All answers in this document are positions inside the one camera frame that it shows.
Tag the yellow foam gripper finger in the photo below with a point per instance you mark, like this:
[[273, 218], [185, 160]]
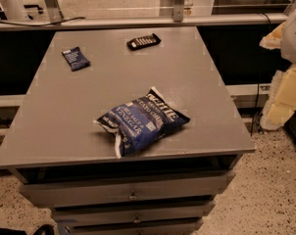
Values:
[[281, 104], [273, 39]]

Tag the blue potato chip bag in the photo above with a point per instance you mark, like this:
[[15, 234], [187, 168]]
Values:
[[140, 122]]

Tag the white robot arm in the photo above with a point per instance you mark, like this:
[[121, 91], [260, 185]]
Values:
[[288, 40]]

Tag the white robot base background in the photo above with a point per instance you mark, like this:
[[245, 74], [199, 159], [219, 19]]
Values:
[[14, 10]]

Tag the black rxbar chocolate bar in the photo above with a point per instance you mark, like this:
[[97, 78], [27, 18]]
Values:
[[143, 42]]

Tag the bottom drawer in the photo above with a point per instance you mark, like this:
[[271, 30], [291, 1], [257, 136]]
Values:
[[184, 226]]

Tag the small blue snack bar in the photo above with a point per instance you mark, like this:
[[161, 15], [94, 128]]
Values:
[[76, 59]]

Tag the middle drawer with knob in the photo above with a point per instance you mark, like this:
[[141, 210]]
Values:
[[134, 213]]

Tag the drawer with knob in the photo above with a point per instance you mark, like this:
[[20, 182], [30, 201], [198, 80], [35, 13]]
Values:
[[123, 190], [134, 213]]

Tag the grey drawer cabinet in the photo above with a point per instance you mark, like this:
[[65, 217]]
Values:
[[54, 137]]

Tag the top drawer with knob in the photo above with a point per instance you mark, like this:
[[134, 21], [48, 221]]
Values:
[[123, 190]]

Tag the metal bracket post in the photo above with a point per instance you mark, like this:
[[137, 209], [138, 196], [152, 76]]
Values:
[[178, 9]]

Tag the grey metal rail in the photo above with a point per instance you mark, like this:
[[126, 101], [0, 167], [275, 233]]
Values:
[[86, 24]]

